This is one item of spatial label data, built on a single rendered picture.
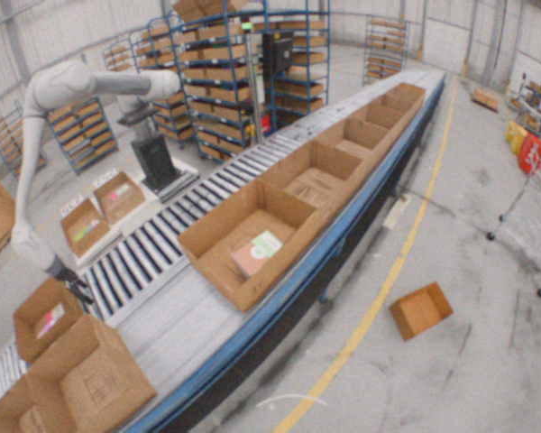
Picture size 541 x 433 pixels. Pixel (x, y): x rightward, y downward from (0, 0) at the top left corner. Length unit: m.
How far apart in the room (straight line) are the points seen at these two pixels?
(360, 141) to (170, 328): 1.38
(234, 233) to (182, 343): 0.47
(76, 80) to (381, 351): 2.03
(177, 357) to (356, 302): 1.33
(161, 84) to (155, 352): 1.14
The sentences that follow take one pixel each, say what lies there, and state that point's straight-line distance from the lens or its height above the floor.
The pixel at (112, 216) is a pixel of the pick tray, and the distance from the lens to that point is 1.51.
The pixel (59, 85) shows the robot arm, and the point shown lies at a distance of 0.81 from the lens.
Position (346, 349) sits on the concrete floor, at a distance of 1.66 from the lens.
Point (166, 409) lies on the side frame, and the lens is 0.78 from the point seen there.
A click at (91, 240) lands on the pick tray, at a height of 0.79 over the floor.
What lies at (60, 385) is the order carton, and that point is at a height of 0.89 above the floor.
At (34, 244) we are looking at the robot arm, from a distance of 0.96.
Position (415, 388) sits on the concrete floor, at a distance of 1.81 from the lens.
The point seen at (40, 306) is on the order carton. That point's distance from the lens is 1.49.
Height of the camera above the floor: 1.60
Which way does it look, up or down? 47 degrees down
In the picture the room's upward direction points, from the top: 6 degrees counter-clockwise
